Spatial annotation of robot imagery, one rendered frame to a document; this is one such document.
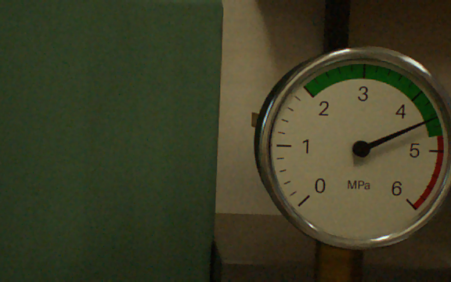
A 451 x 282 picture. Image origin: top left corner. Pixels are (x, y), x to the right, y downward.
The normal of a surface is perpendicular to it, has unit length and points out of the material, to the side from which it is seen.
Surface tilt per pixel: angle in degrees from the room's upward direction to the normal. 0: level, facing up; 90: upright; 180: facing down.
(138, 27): 90
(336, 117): 90
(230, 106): 90
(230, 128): 90
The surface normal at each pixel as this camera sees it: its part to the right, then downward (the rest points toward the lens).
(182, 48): 0.07, 0.05
